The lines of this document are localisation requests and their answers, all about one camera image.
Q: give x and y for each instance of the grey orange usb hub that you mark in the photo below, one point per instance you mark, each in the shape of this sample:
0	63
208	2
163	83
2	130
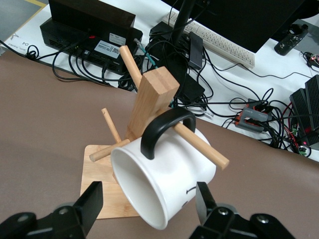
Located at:
256	118

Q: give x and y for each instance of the black computer box with label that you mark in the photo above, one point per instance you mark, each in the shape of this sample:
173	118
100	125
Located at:
62	37

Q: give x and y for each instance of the black power brick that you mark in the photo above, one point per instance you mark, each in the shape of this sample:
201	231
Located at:
192	87

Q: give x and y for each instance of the black finned device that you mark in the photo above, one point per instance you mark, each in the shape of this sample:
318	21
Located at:
314	99
299	112

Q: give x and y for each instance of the black speckled controller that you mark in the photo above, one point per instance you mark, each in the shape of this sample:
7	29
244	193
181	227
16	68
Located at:
289	41

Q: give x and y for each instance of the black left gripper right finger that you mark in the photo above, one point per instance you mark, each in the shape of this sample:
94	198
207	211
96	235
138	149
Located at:
208	211

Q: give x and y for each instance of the black monitor with stand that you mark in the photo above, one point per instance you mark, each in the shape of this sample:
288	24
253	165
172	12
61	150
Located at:
249	20

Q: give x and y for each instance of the beige computer keyboard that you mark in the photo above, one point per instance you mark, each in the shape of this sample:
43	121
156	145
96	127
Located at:
224	47

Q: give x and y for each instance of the wooden mug rack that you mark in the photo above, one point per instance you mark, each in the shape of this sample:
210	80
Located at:
152	99

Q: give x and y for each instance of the slim black power adapter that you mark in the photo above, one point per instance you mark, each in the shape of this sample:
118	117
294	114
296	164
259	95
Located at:
195	52

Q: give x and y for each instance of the green terminal connector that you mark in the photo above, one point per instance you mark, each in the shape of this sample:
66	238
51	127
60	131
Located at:
303	151

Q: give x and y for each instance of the small red lit circuit board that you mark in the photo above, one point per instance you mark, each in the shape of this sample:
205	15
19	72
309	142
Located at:
314	58

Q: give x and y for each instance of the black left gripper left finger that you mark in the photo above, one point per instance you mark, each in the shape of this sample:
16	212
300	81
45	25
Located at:
84	206

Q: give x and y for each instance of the dark rectangular box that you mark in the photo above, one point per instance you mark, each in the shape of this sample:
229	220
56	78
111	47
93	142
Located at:
87	12

